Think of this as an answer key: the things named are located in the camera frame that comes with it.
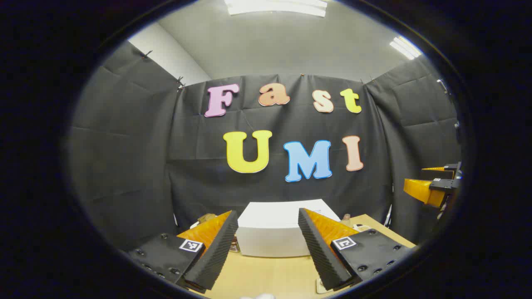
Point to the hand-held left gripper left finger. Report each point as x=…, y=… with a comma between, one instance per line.
x=216, y=253

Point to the white divided dish with beans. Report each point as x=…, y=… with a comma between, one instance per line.
x=361, y=227

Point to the clear bottle red label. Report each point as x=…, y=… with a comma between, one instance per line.
x=346, y=220

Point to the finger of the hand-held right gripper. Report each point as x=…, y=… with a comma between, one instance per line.
x=442, y=172
x=424, y=191

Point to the brown bread slice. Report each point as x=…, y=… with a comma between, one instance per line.
x=206, y=217

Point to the white microwave oven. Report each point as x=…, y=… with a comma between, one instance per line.
x=270, y=232

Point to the ceiling light panel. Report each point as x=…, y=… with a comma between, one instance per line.
x=405, y=47
x=274, y=6

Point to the pale green rectangular plate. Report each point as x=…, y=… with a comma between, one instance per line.
x=321, y=286

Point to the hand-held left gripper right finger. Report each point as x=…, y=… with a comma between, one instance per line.
x=320, y=253

